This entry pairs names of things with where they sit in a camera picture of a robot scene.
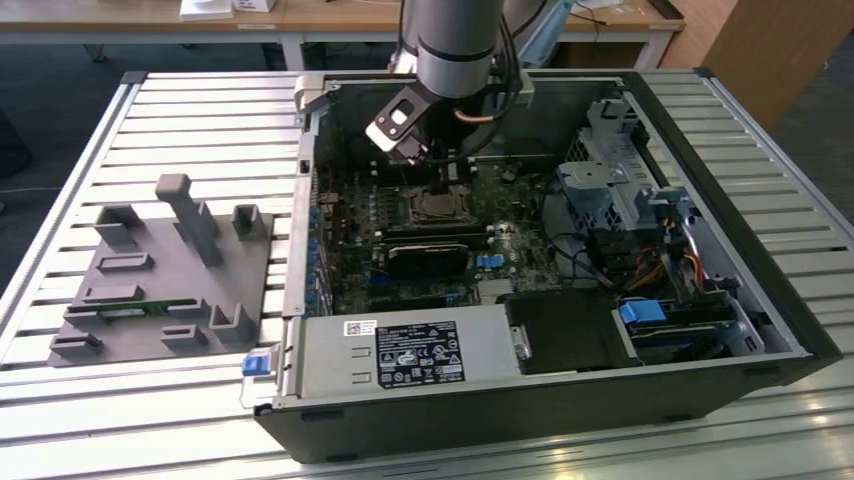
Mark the silver green CPU chip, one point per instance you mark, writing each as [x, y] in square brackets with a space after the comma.
[442, 205]

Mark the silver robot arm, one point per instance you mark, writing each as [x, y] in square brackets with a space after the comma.
[454, 40]

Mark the CPU socket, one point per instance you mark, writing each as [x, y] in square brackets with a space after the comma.
[416, 217]

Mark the silver perforated drive cage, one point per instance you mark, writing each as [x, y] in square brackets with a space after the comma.
[587, 200]

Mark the black graphics card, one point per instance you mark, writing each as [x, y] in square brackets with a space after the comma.
[427, 259]

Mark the green motherboard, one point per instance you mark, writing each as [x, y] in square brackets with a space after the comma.
[521, 250]

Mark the wooden office desk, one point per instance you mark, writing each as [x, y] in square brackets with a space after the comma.
[334, 22]

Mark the silver finned heatsink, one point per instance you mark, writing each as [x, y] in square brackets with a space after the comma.
[497, 291]

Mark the white box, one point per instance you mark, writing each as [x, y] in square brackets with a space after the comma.
[207, 10]
[255, 5]

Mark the blue disk carrier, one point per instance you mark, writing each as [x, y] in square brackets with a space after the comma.
[641, 315]

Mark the silver power supply unit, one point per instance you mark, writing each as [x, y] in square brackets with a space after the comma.
[320, 350]

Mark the wooden cabinet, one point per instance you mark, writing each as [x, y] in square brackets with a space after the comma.
[767, 50]

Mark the gray parts rack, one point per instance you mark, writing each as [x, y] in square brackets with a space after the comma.
[167, 280]

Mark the green RAM stick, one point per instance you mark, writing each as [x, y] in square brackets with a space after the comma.
[154, 306]

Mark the black PC case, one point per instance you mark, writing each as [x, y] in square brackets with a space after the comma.
[534, 425]

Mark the white faced wrist camera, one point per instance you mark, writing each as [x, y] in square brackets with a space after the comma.
[396, 120]

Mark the silver disk bay bracket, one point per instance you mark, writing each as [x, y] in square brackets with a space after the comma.
[741, 330]

